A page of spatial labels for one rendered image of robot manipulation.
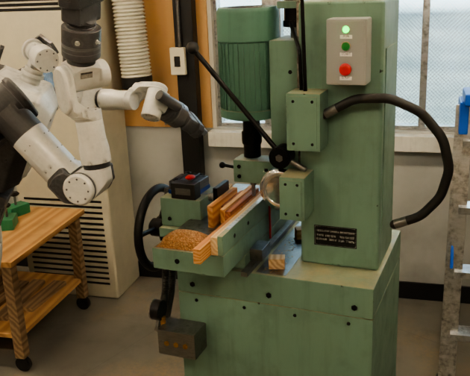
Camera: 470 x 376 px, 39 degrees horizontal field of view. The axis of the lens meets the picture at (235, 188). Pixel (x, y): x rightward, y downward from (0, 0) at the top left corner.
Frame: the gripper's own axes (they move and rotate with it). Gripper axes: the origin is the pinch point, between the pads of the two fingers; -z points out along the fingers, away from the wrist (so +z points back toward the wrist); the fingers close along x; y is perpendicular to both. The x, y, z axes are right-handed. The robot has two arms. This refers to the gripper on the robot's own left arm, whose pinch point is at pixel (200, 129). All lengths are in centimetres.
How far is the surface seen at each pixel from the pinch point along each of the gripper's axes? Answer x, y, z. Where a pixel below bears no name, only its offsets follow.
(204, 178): 33.7, -4.7, 15.1
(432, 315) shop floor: 41, -8, -152
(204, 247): 69, -10, 33
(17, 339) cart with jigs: -16, -123, -12
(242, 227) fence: 61, -3, 18
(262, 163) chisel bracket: 45.9, 11.9, 13.1
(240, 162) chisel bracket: 41.1, 7.5, 15.3
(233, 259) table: 68, -10, 20
